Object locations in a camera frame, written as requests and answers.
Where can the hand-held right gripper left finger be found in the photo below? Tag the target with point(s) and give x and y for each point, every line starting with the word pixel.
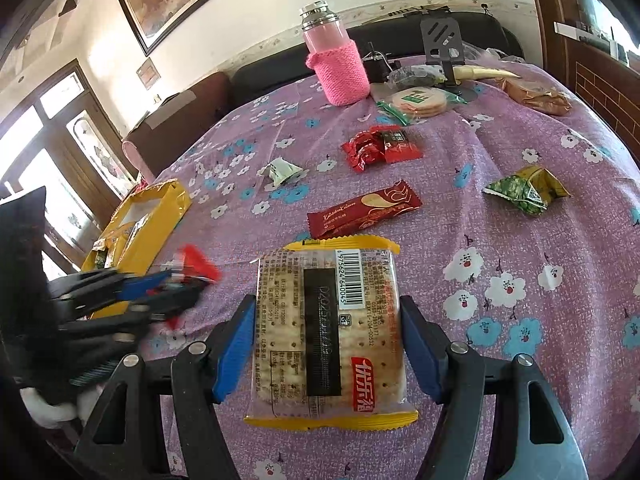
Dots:
pixel 235 345

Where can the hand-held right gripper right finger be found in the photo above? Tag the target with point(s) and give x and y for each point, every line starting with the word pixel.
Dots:
pixel 422 345

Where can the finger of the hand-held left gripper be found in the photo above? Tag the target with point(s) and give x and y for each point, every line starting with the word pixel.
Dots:
pixel 140 284
pixel 150 307

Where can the yellow square cracker packet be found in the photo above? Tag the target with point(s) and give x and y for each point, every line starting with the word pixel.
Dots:
pixel 370 335

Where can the long red wafer packet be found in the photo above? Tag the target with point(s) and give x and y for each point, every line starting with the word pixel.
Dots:
pixel 200 262

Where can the yellow cardboard box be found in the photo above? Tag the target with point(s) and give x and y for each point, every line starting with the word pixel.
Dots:
pixel 165 220

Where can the person's left hand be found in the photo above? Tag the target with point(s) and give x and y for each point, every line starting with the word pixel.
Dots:
pixel 50 412

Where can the green pea packet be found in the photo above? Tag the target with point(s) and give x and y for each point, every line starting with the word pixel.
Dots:
pixel 100 259

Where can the plain yellow snack bag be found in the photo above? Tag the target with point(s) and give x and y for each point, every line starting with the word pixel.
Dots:
pixel 120 240

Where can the purple floral tablecloth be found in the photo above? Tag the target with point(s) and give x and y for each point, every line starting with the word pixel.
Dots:
pixel 500 310

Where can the wooden glazed door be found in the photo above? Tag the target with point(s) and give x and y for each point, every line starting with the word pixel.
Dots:
pixel 75 155

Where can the long dark red packet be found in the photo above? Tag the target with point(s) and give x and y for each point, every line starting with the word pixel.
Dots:
pixel 360 212

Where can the small white snack packet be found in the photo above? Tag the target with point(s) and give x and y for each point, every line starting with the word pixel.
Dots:
pixel 280 170

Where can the small green yellow-edged packet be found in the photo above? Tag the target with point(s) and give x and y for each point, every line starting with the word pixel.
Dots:
pixel 525 190

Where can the brown armchair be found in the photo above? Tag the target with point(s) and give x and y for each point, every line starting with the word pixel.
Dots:
pixel 200 105

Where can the small red dark-label packet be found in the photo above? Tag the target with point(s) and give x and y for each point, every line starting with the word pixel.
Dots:
pixel 395 147

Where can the green round cracker packet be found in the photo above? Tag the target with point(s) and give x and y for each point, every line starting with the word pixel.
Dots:
pixel 420 100

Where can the black sofa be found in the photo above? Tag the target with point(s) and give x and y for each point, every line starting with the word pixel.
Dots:
pixel 280 72

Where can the brown pastry packet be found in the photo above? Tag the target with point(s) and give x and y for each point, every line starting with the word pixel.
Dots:
pixel 540 97

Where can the cream horn-shaped object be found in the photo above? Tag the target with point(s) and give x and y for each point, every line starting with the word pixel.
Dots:
pixel 485 72

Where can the pink bottle with knit sleeve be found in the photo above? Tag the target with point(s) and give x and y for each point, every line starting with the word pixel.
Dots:
pixel 340 70

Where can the grey phone stand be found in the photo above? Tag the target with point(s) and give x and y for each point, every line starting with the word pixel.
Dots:
pixel 440 35

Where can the small red wall sign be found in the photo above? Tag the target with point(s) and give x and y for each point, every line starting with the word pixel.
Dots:
pixel 148 74

